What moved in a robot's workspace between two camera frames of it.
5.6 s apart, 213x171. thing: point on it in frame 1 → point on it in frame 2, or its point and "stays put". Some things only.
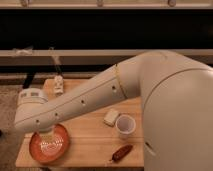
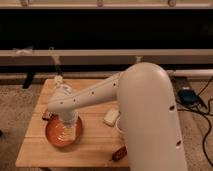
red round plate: x=50 y=154 → x=63 y=134
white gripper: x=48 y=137 → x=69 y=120
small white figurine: x=58 y=85 stays put
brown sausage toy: x=121 y=153 stays put
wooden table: x=109 y=137 stays put
